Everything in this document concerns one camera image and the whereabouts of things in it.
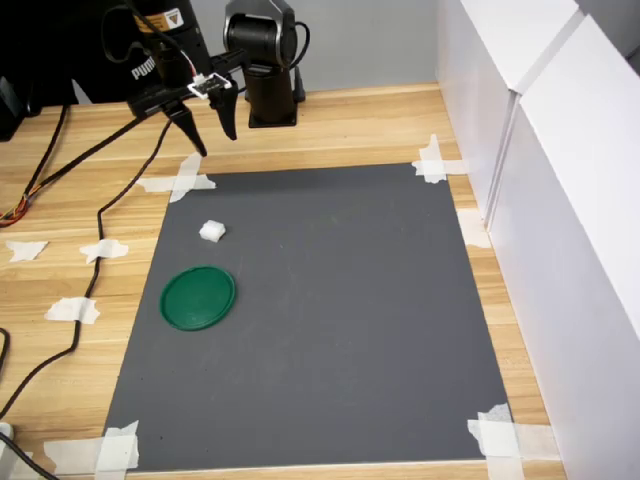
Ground person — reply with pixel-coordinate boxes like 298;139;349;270
0;0;161;109

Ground round green lid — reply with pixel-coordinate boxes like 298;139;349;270
159;265;237;332

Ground long black camera cable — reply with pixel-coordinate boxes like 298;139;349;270
0;117;174;419

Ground small camera circuit board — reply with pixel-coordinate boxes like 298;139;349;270
186;72;237;102

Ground black device box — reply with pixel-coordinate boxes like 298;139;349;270
0;74;31;143

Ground white power adapter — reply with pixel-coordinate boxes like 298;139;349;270
0;422;17;480

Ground multicoloured wire bundle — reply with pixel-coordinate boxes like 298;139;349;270
0;192;34;230

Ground white tape piece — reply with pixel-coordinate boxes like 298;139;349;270
466;402;562;480
456;209;494;250
411;133;469;185
136;151;218;204
4;239;50;264
42;419;142;476
44;296;102;326
79;238;130;265

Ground thick black cable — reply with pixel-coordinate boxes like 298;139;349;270
0;432;57;480

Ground white partition panel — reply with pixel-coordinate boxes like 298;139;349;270
433;0;586;226
487;14;640;480

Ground small white plastic terminal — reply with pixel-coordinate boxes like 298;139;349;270
198;218;228;245

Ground dark grey mat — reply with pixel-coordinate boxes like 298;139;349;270
102;162;515;474

